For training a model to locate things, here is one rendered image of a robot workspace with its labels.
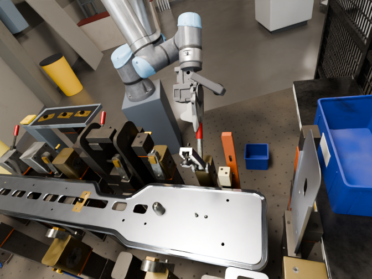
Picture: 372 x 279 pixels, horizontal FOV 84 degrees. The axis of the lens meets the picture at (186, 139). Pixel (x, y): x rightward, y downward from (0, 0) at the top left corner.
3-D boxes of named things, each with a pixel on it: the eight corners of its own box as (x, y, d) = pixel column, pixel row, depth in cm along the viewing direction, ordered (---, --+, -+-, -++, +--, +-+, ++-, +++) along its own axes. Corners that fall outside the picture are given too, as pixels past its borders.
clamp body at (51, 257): (98, 294, 84) (32, 273, 60) (111, 262, 92) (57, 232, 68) (111, 298, 82) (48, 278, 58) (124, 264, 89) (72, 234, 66)
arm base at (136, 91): (129, 89, 113) (120, 73, 107) (155, 81, 112) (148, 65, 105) (126, 105, 103) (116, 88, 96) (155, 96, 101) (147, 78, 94)
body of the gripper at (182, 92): (182, 105, 73) (180, 70, 72) (205, 103, 70) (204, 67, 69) (173, 103, 66) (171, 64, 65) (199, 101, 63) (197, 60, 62)
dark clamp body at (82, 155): (120, 200, 113) (78, 156, 87) (129, 181, 121) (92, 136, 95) (132, 201, 111) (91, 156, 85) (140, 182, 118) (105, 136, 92)
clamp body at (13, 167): (46, 197, 130) (-6, 162, 106) (57, 181, 138) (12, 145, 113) (53, 198, 128) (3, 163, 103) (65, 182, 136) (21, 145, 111)
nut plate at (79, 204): (79, 212, 77) (77, 210, 76) (72, 211, 78) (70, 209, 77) (91, 191, 82) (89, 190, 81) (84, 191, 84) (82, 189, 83)
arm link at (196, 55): (205, 53, 69) (197, 45, 61) (205, 67, 69) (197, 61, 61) (184, 57, 71) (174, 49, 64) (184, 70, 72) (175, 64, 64)
